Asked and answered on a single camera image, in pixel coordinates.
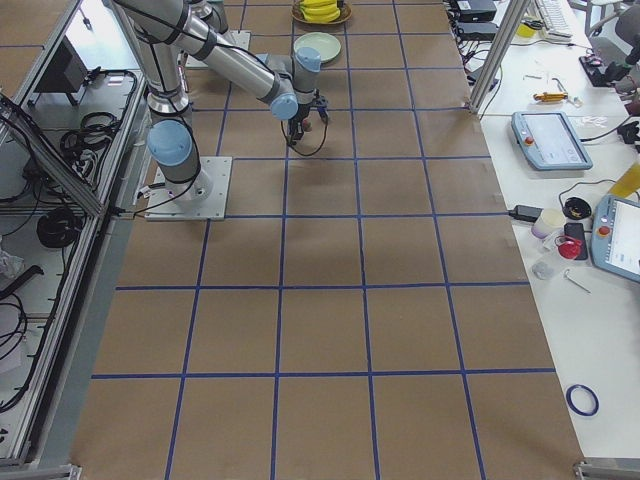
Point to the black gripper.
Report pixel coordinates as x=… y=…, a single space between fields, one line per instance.
x=301 y=114

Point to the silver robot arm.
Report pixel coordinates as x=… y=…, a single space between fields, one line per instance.
x=212 y=12
x=255 y=107

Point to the light green plate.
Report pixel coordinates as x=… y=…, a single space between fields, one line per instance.
x=327 y=45

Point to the yellow banana bunch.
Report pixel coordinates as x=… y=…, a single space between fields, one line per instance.
x=320 y=6

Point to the woven wicker fruit basket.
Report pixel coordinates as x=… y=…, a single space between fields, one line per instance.
x=335 y=17

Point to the black monitor box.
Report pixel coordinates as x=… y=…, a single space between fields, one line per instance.
x=65 y=73

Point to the black power adapter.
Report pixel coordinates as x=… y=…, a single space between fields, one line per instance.
x=525 y=213

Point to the far teach pendant tablet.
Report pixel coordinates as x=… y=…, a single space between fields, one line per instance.
x=549 y=141

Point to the teach pendant tablet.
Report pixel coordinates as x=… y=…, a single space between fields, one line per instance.
x=615 y=237
x=549 y=141

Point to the gold metal tool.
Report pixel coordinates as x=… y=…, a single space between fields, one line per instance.
x=550 y=97

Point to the white paper cup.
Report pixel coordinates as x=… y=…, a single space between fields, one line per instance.
x=549 y=221

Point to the red round lid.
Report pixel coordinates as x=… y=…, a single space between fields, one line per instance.
x=568 y=247

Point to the silver allen key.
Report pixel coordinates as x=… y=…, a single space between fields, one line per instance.
x=570 y=278

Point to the near teach pendant tablet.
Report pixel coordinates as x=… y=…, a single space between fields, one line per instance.
x=615 y=237

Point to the blue tape roll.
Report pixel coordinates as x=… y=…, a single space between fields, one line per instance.
x=582 y=400

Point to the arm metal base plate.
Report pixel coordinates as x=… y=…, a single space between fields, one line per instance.
x=239 y=38
x=205 y=199

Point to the aluminium frame post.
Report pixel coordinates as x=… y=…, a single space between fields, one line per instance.
x=509 y=23

